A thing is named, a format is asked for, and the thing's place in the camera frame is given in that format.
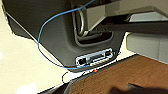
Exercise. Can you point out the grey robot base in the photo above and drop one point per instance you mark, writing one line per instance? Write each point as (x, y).
(50, 26)

